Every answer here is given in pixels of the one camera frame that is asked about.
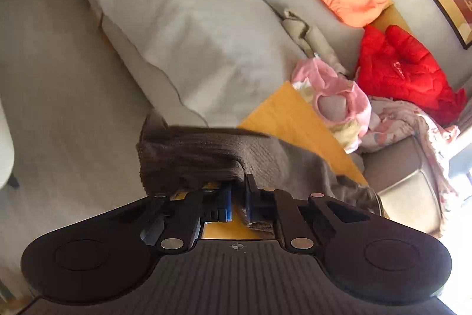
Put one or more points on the beige sofa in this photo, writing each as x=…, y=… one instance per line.
x=398, y=167

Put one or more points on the red puffer jacket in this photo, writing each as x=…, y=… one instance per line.
x=402, y=71

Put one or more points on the white sofa cover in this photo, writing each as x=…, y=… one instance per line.
x=166, y=23

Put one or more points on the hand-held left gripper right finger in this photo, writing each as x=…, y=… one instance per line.
x=250, y=206

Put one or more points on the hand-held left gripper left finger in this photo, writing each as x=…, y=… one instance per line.
x=226, y=206

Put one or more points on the pink garment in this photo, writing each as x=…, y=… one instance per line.
x=343, y=93

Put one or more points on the floral pink blanket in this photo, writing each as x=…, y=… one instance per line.
x=405, y=119

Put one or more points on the beige crumpled cloth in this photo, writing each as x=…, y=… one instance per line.
x=317, y=38

